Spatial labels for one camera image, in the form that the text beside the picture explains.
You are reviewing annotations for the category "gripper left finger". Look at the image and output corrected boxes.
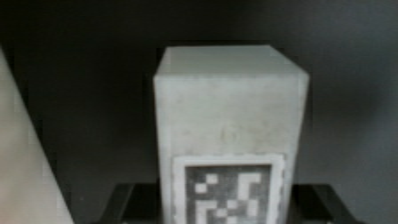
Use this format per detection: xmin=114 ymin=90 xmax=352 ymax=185
xmin=93 ymin=183 xmax=161 ymax=224

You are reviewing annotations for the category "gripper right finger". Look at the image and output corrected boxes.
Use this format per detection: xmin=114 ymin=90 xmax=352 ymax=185
xmin=288 ymin=184 xmax=365 ymax=224

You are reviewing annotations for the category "white leg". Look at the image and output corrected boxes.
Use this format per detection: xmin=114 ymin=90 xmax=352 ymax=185
xmin=153 ymin=45 xmax=310 ymax=224

